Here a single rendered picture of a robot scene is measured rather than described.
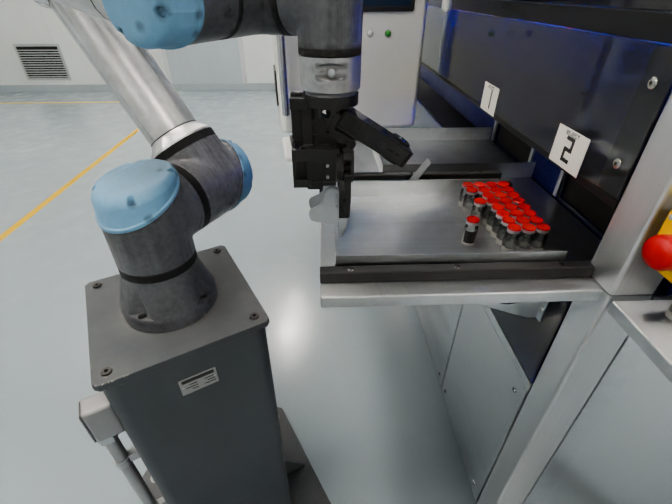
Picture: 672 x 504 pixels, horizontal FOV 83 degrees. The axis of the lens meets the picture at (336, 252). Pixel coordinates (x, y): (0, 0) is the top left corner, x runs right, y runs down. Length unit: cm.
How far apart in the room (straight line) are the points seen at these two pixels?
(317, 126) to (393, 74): 96
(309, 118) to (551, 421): 68
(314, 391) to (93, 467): 73
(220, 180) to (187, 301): 20
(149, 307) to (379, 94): 109
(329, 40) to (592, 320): 53
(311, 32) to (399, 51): 99
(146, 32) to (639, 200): 57
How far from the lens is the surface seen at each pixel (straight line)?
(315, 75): 48
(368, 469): 137
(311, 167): 52
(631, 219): 62
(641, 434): 102
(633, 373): 83
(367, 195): 79
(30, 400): 185
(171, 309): 64
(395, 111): 149
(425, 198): 80
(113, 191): 59
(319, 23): 47
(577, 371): 76
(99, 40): 73
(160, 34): 41
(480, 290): 58
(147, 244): 59
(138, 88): 70
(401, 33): 145
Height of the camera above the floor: 123
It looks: 35 degrees down
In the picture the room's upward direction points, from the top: straight up
